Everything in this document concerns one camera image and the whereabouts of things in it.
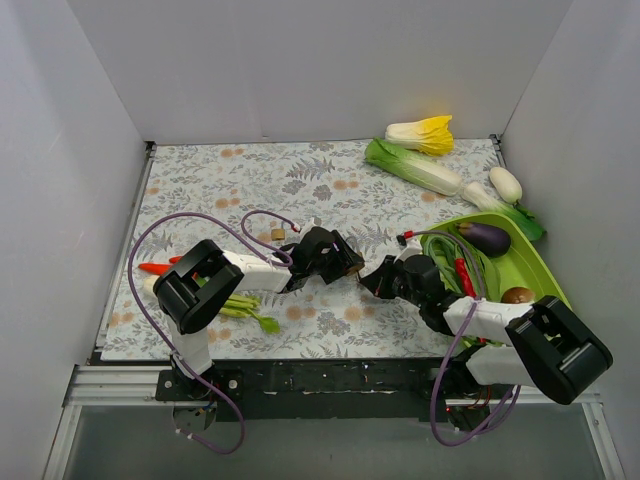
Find small brass padlock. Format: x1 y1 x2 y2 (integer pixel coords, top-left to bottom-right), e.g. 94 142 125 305
270 224 294 242

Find yellow white napa cabbage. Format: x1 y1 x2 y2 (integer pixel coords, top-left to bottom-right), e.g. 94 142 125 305
385 115 454 156

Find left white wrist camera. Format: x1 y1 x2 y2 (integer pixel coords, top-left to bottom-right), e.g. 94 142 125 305
291 217 322 236

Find purple eggplant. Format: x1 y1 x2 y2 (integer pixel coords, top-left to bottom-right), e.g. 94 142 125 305
455 222 512 258

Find brown mushroom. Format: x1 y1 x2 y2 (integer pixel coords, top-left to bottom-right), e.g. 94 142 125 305
501 287 536 304

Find green long beans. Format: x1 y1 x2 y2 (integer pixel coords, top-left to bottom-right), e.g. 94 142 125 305
421 235 464 294

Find green plastic basket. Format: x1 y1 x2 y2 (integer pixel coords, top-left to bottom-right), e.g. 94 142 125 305
419 212 571 351

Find large brass padlock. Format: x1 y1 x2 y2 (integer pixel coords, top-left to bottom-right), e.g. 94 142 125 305
346 263 364 276

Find white radish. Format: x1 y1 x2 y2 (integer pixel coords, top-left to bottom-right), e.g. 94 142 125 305
489 167 523 205

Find black aluminium base frame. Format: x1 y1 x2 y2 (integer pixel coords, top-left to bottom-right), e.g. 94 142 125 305
64 349 606 426

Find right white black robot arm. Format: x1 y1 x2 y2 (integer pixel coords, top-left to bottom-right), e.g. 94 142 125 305
360 254 613 405

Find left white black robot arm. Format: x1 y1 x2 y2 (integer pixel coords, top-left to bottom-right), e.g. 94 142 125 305
153 226 365 400

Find green celery stalks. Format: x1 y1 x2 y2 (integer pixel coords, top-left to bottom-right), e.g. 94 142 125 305
218 294 280 334

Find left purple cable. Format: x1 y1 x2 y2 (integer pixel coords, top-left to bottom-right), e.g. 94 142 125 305
128 209 301 455

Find floral table mat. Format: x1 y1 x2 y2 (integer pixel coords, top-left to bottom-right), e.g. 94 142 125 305
97 137 557 360

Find green white napa cabbage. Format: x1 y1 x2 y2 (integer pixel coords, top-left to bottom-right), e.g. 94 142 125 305
365 138 463 196

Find white green vegetable stalk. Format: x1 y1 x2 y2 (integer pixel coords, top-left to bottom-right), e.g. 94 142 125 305
143 275 158 293

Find red chili pepper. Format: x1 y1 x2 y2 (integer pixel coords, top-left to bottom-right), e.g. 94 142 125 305
454 258 476 297

